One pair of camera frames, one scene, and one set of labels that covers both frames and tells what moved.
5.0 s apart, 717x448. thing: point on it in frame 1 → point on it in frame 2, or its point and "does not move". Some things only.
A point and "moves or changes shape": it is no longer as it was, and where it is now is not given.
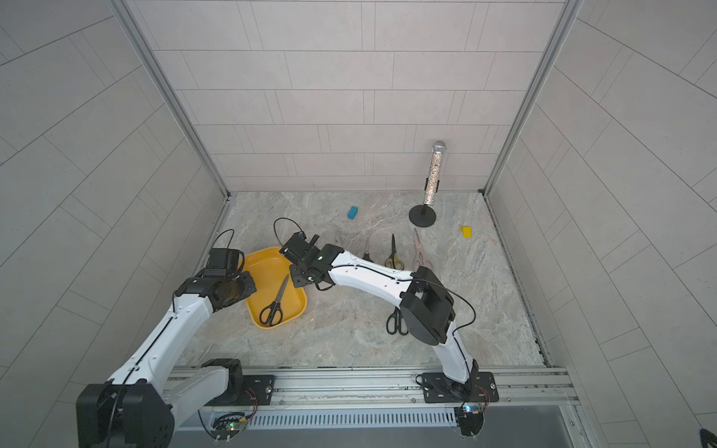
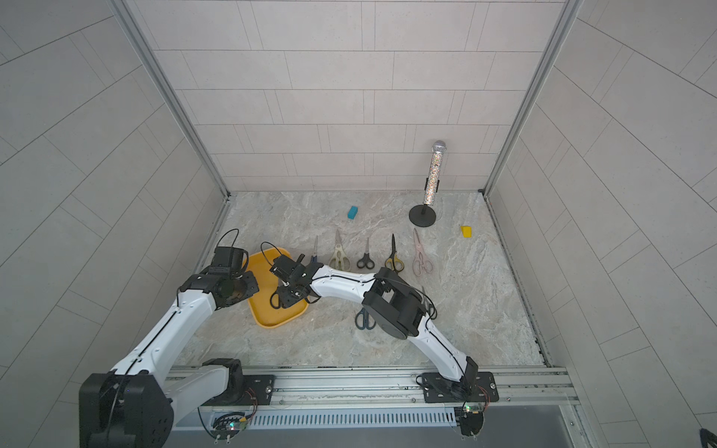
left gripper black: x=250 y=283 does not move
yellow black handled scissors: x=395 y=261 does not move
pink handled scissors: x=420 y=261 does not move
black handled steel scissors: x=366 y=255 does not move
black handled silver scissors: x=273 y=314 moves or changes shape
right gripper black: x=299 y=275 → x=288 y=296
